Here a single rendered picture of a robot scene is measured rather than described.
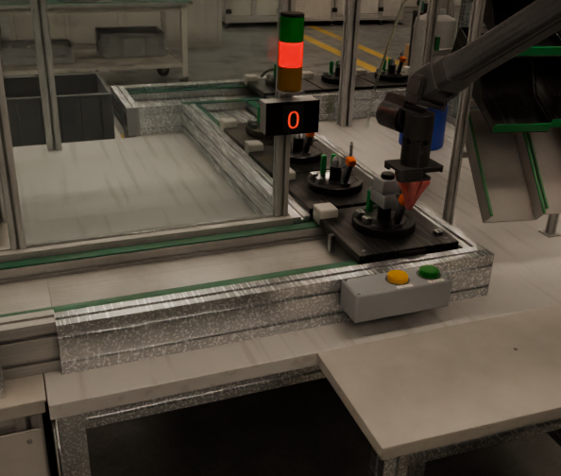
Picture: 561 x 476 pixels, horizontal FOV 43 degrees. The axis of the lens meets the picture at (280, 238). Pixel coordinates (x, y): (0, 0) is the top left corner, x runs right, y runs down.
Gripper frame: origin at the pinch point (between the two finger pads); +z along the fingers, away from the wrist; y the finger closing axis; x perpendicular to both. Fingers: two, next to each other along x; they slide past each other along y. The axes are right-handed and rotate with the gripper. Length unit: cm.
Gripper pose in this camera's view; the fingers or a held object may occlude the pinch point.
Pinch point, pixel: (408, 205)
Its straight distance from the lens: 147.7
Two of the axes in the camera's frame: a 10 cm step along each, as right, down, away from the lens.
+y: -9.3, 1.2, -3.5
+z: -0.4, 9.1, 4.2
